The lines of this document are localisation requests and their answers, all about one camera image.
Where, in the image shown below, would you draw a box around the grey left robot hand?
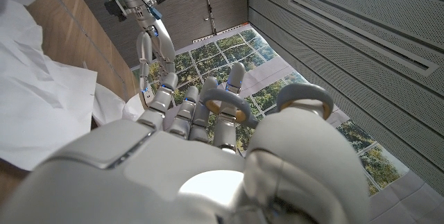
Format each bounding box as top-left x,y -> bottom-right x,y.
133,5 -> 178,104

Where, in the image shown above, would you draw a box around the printed forest window backdrop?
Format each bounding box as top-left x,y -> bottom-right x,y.
131,24 -> 444,224

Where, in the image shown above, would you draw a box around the grey and orange scissors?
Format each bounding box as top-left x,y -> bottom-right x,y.
200,83 -> 334,130

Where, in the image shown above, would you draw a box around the white paper sheet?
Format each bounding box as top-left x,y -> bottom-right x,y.
92,83 -> 145,126
0,0 -> 99,171

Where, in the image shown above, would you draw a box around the thin metal wall pole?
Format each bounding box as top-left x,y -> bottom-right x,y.
198,0 -> 218,36

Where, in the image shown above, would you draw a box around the white backdrop frame post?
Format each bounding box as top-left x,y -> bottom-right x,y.
191,22 -> 251,44

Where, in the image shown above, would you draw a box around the creased white paper sheet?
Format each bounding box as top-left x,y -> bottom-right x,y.
0,0 -> 99,171

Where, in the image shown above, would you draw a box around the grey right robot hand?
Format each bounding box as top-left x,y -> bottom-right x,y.
0,62 -> 370,224

